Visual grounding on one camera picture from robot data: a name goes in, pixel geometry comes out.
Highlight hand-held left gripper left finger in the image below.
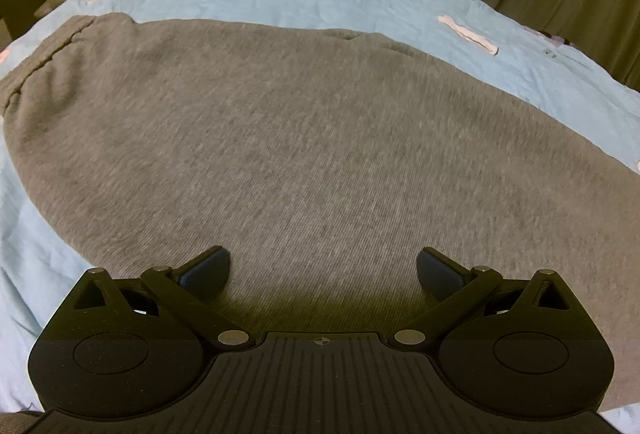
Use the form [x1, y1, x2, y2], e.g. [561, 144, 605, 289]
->
[72, 245, 253, 352]

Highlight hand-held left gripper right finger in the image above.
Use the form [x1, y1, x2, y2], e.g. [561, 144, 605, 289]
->
[392, 247, 573, 352]

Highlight grey pants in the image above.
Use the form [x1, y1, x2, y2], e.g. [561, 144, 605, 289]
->
[0, 13, 640, 434]

